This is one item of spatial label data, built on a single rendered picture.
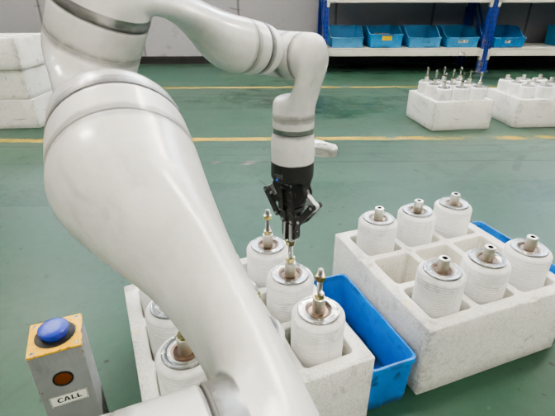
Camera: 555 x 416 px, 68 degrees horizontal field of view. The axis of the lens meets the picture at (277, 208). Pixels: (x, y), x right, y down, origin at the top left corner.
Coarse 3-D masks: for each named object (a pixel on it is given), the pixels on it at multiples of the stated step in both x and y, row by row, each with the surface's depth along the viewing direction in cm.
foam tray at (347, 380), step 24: (264, 288) 90; (144, 336) 77; (288, 336) 80; (144, 360) 72; (336, 360) 72; (360, 360) 72; (144, 384) 67; (312, 384) 68; (336, 384) 71; (360, 384) 74; (336, 408) 74; (360, 408) 77
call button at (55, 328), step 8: (48, 320) 59; (56, 320) 59; (64, 320) 59; (40, 328) 58; (48, 328) 58; (56, 328) 58; (64, 328) 58; (40, 336) 57; (48, 336) 57; (56, 336) 57
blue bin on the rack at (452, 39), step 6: (444, 30) 495; (450, 30) 495; (456, 30) 495; (462, 30) 492; (468, 30) 479; (474, 30) 466; (444, 36) 463; (450, 36) 498; (456, 36) 498; (462, 36) 492; (468, 36) 478; (474, 36) 466; (444, 42) 464; (450, 42) 457; (456, 42) 457; (462, 42) 457; (468, 42) 458; (474, 42) 458
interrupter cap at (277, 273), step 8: (280, 264) 85; (296, 264) 85; (272, 272) 82; (280, 272) 82; (296, 272) 83; (304, 272) 82; (280, 280) 80; (288, 280) 80; (296, 280) 80; (304, 280) 80
